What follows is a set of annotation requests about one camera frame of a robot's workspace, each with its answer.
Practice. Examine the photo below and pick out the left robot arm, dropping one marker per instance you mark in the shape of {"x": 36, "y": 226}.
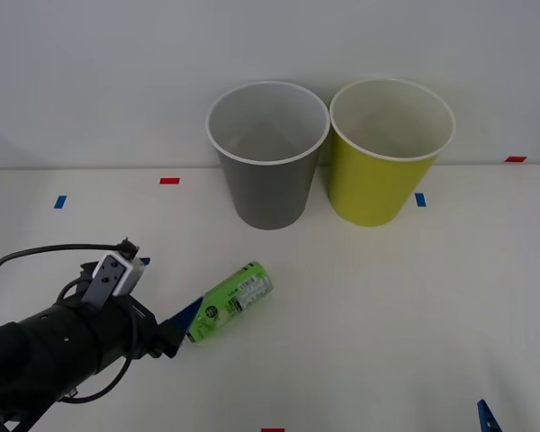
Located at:
{"x": 36, "y": 346}

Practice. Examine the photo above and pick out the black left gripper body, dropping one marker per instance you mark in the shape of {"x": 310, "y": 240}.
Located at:
{"x": 130, "y": 328}

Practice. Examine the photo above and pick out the pale grey left wrist camera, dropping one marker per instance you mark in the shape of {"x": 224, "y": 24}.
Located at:
{"x": 117, "y": 272}

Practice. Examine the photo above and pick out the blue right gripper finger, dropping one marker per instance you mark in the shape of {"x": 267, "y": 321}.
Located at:
{"x": 487, "y": 418}

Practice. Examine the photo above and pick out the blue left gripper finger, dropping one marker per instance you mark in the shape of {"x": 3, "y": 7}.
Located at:
{"x": 146, "y": 261}
{"x": 182, "y": 317}

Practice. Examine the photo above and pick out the grey waste bin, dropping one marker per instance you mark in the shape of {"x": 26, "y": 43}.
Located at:
{"x": 270, "y": 193}

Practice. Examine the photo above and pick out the yellow-green waste bin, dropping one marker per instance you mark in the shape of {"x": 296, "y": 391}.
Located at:
{"x": 373, "y": 189}

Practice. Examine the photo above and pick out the green plastic bottle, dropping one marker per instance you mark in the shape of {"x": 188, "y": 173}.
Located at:
{"x": 238, "y": 292}

